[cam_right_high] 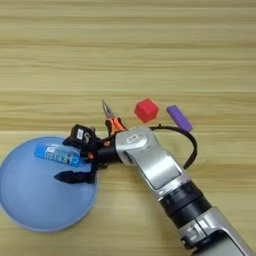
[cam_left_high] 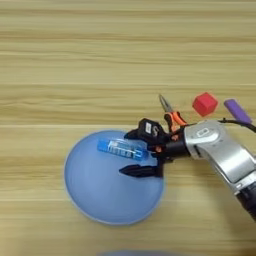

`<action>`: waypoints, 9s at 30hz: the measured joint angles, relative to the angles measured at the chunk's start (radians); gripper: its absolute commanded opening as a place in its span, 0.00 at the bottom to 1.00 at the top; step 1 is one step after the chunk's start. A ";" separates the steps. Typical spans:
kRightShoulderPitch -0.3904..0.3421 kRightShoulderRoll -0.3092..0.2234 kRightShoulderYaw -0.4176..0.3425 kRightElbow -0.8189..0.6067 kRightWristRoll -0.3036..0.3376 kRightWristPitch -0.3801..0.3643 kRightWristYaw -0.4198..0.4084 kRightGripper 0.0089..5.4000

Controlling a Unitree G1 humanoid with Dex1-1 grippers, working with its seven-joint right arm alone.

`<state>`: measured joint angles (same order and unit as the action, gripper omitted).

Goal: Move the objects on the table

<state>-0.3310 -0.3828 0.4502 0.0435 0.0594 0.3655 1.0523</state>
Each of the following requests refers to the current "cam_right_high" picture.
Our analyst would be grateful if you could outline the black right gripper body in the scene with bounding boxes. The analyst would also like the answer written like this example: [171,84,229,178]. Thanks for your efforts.
[82,135,123,185]

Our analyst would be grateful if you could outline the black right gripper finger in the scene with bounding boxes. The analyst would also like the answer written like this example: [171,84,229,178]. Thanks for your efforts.
[61,135,75,147]
[53,169,91,185]

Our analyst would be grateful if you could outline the blue glue stick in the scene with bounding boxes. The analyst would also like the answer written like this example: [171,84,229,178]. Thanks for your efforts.
[33,143,82,169]

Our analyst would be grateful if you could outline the light blue round plate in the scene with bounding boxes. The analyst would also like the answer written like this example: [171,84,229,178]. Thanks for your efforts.
[0,135,100,233]

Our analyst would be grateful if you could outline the red cube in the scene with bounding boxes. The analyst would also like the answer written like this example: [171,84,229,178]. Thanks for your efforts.
[133,97,161,125]

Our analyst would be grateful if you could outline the purple rectangular block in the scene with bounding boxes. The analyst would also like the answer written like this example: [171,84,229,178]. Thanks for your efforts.
[165,104,194,133]

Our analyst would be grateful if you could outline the small black box white label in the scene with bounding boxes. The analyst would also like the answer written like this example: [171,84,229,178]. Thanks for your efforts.
[70,123,98,151]

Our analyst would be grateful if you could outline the orange black needle-nose pliers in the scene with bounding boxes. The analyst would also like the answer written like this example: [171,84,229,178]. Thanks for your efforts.
[101,98,128,136]

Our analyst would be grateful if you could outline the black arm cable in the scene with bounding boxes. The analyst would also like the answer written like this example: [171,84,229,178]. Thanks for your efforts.
[148,123,199,171]

